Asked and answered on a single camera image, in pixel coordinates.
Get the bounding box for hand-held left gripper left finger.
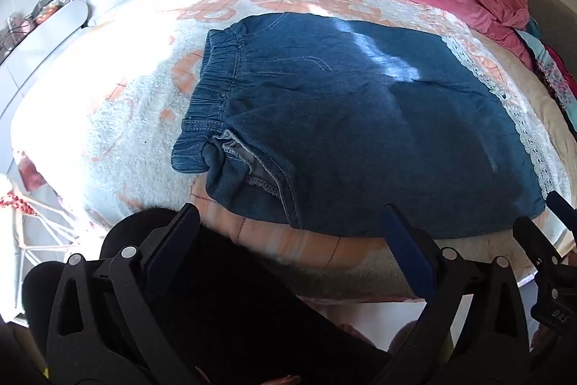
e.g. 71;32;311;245
45;203;202;385

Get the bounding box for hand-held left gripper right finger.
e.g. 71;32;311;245
374;204;532;385

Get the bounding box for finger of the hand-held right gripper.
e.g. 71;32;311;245
545;190;577;235
513;215;569;277

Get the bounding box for blue denim pants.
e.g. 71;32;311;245
171;12;566;240

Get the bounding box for person's black clothing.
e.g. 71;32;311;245
22;208;394;385

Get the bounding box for floral printed cloth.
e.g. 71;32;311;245
514;17;577;126

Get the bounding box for bed with white lace cover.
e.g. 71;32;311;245
11;0;575;300

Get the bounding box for white desk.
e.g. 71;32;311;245
0;0;89;119

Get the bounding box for white wire rack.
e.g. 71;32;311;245
0;173;88;271

